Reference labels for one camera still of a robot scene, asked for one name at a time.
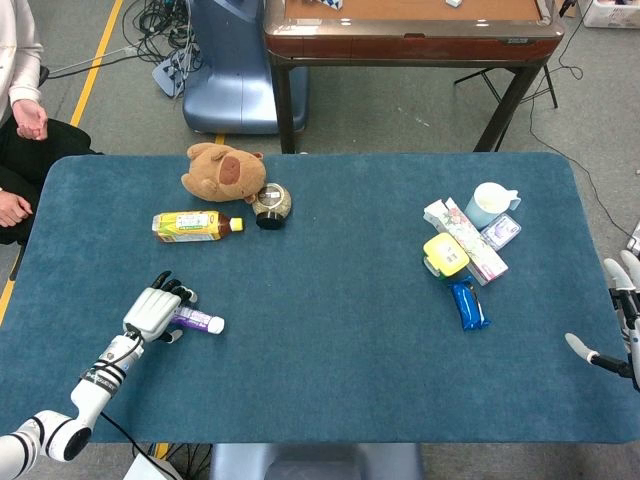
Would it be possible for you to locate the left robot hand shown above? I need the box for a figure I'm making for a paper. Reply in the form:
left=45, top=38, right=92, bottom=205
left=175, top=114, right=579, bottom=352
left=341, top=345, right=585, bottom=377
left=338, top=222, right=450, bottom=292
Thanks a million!
left=122, top=270, right=199, bottom=345

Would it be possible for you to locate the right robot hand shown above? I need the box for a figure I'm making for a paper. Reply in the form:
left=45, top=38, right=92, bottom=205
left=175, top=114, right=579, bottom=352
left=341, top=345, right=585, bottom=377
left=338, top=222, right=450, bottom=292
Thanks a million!
left=564, top=249, right=640, bottom=391

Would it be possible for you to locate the purple white tube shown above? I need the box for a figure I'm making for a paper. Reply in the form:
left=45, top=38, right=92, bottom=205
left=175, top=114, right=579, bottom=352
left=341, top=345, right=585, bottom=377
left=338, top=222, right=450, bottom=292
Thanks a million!
left=169, top=305, right=226, bottom=335

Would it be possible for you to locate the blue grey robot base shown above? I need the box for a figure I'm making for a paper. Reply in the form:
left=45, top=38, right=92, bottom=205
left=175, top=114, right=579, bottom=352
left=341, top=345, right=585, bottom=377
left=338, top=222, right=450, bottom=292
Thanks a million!
left=182, top=0, right=310, bottom=136

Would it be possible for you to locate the tea bottle yellow label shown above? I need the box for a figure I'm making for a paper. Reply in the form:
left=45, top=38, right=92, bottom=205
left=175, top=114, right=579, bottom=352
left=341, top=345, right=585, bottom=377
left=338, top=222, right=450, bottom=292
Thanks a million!
left=151, top=210, right=246, bottom=244

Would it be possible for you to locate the small purple white packet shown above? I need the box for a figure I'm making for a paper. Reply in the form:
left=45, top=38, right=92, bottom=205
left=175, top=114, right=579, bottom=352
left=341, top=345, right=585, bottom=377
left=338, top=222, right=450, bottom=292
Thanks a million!
left=479, top=213, right=523, bottom=251

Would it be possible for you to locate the light blue plastic cup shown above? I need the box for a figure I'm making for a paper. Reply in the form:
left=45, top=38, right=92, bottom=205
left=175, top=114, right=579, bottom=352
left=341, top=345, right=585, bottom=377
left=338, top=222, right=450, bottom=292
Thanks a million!
left=464, top=181, right=523, bottom=231

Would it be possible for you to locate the long floral pink box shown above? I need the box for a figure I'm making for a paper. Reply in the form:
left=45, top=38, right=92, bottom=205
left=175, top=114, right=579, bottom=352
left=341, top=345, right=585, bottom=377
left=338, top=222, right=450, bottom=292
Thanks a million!
left=423, top=197, right=510, bottom=287

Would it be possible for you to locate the blue snack packet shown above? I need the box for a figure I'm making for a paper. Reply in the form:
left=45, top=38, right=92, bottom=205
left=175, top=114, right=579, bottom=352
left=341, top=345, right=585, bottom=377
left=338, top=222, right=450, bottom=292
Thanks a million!
left=448, top=274, right=492, bottom=332

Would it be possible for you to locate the brown capybara plush toy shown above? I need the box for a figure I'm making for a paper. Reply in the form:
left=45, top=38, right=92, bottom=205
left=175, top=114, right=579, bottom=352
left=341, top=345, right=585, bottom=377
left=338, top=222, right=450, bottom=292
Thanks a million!
left=180, top=142, right=267, bottom=203

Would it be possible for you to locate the white flat box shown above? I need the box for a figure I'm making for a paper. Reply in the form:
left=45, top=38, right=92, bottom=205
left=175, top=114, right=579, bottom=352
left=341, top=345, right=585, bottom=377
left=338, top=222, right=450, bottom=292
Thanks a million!
left=122, top=453, right=179, bottom=480

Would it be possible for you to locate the glass jar black lid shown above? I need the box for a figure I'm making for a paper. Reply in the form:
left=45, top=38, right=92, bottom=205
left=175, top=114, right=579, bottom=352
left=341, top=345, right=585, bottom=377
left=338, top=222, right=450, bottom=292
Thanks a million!
left=251, top=182, right=293, bottom=231

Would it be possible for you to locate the green tub yellow lid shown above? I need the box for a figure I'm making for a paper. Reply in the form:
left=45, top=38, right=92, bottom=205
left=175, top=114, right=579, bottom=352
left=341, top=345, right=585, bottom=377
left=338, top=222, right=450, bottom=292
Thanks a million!
left=422, top=232, right=471, bottom=280

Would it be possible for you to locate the blue felt table cover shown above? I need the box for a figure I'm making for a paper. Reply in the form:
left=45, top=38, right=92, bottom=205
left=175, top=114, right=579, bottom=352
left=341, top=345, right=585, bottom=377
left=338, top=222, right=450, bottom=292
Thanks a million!
left=0, top=152, right=640, bottom=445

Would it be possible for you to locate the blue power strip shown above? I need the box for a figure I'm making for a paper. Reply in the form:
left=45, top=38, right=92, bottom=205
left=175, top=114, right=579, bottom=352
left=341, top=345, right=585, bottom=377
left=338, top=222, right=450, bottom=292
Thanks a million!
left=151, top=47, right=201, bottom=99

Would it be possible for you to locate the white storage box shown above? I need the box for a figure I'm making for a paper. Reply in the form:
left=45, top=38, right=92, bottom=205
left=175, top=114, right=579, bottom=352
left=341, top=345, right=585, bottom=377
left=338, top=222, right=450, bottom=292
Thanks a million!
left=582, top=0, right=640, bottom=29

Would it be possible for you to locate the seated person white top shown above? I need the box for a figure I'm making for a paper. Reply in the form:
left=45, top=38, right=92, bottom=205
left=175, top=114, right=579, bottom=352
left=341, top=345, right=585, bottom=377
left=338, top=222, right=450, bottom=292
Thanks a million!
left=0, top=0, right=104, bottom=246

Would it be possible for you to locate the brown mahjong table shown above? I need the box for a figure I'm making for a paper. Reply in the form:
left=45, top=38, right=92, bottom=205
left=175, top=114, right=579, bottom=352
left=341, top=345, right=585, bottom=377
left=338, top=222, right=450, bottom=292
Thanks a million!
left=263, top=0, right=566, bottom=154

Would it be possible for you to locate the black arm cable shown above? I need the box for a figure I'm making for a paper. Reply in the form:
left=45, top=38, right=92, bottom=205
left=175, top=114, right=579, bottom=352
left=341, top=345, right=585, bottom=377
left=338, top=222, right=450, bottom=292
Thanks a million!
left=99, top=412, right=176, bottom=480

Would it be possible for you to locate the grey blue robot pedestal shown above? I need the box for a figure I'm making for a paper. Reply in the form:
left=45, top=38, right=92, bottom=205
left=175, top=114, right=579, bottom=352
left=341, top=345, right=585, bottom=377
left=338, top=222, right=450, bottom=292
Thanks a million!
left=208, top=442, right=426, bottom=480

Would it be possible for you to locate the tangled black cable bundle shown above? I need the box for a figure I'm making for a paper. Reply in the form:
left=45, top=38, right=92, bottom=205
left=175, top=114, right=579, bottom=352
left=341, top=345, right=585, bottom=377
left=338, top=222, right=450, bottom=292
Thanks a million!
left=122, top=0, right=201, bottom=66

